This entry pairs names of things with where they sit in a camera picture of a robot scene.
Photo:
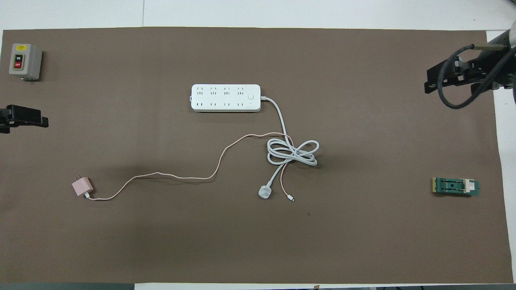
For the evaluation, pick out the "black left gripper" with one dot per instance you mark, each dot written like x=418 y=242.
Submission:
x=26 y=116

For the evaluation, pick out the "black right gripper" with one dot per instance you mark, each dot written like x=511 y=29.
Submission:
x=463 y=72

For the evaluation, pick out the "pink wall charger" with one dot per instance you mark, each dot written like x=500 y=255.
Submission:
x=82 y=187

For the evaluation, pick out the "white power strip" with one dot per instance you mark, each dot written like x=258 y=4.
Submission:
x=225 y=98

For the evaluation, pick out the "brown table mat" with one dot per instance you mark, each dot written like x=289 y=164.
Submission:
x=121 y=241

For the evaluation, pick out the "grey on-off switch box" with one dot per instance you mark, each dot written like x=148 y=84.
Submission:
x=28 y=60

